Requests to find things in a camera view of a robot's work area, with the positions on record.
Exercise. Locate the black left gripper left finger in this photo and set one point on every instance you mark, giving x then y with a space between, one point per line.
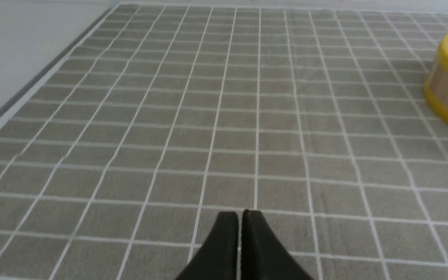
217 259

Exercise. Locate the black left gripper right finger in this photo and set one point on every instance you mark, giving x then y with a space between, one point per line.
263 257

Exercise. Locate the grey checkered tablecloth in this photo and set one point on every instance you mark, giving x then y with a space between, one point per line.
117 166

